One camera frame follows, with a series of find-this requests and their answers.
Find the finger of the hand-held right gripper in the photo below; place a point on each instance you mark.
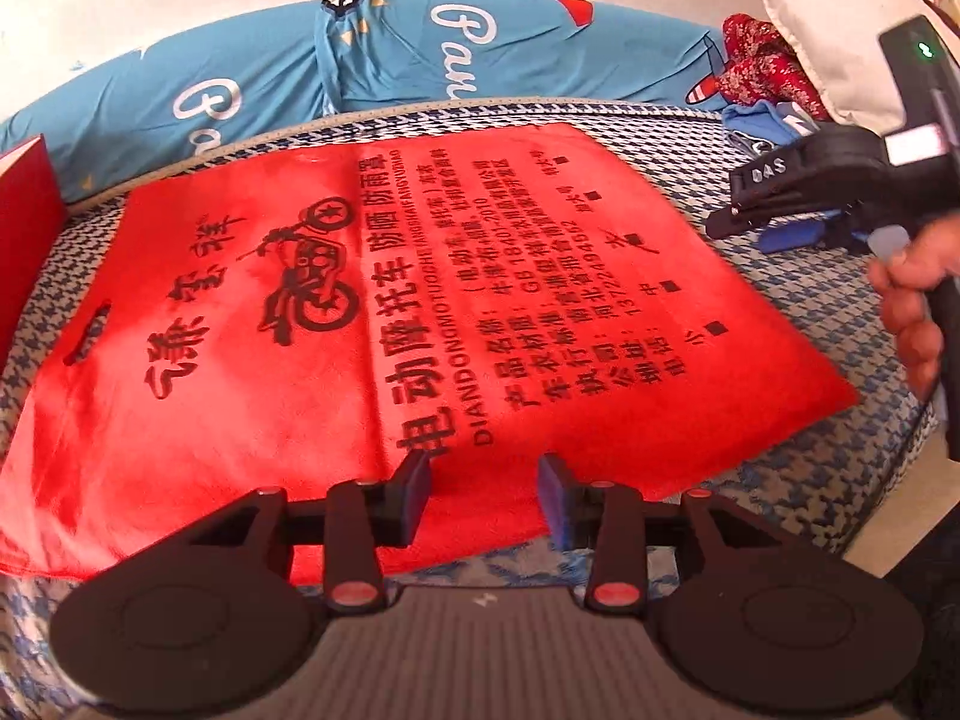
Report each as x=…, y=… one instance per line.
x=742, y=223
x=795, y=236

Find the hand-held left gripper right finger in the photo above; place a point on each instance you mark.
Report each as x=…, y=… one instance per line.
x=559, y=499

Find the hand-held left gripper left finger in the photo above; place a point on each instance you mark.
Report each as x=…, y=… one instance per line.
x=415, y=499

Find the red shopping bag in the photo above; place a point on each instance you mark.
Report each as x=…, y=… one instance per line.
x=225, y=390

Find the red cardboard shoe box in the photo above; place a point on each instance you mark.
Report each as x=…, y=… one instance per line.
x=26, y=240

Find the person's right hand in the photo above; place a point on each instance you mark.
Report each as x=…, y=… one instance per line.
x=911, y=330

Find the blue garment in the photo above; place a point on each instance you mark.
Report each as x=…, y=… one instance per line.
x=757, y=124

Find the red floral cloth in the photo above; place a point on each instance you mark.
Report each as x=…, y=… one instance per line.
x=757, y=60

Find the white pillow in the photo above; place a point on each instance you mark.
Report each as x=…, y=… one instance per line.
x=817, y=30

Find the blue printed bolster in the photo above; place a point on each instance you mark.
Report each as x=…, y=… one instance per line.
x=300, y=67

